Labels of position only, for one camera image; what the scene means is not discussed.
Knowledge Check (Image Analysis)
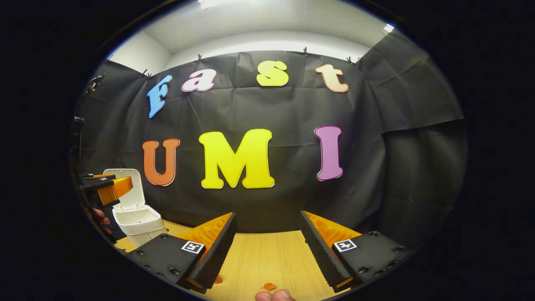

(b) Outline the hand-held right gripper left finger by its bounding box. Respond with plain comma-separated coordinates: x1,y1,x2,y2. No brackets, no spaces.
127,212,238,294

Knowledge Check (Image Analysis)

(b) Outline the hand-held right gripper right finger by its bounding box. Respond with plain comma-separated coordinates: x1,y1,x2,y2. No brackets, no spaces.
299,210,412,292

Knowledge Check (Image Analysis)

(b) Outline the white desktop garbage bin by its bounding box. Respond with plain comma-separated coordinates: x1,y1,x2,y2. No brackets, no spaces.
103,168,168,247

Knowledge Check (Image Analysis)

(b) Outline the wooden desktop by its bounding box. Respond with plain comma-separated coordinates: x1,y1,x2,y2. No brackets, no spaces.
115,219,347,301

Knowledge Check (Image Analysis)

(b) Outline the black backdrop cloth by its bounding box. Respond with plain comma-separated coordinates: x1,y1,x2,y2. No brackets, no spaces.
71,31,469,251

